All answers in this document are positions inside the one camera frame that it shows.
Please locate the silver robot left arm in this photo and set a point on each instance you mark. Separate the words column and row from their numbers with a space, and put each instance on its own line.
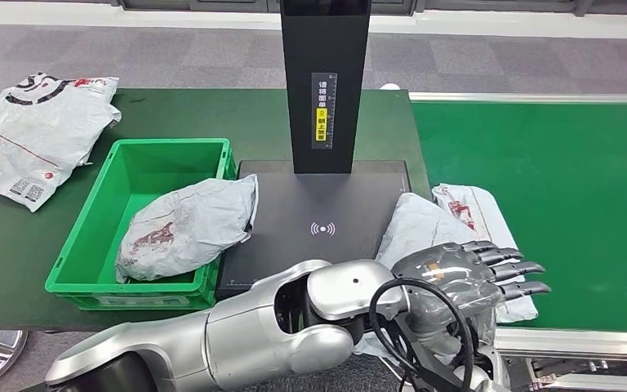
column 248, row 335

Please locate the white parcel bag black print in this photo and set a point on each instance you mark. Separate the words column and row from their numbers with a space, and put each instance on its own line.
column 37, row 135

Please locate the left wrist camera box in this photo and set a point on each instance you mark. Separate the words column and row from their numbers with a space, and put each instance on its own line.
column 427, row 373

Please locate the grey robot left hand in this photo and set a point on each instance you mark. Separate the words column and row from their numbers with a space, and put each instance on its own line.
column 454, row 276

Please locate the plain grey parcel bag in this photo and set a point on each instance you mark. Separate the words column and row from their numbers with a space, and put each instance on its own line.
column 421, row 227

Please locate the black inbound scanner machine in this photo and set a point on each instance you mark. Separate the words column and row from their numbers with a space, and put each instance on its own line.
column 324, row 54

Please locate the green plastic crate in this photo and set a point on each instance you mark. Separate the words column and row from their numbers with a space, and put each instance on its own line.
column 129, row 167

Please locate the black yellow label sticker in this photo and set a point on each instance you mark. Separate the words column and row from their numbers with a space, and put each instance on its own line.
column 321, row 124

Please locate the grey parcel bag red print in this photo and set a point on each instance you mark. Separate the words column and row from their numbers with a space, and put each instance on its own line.
column 478, row 208
column 189, row 227

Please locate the small white round object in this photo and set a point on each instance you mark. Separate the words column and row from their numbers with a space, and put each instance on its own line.
column 391, row 86

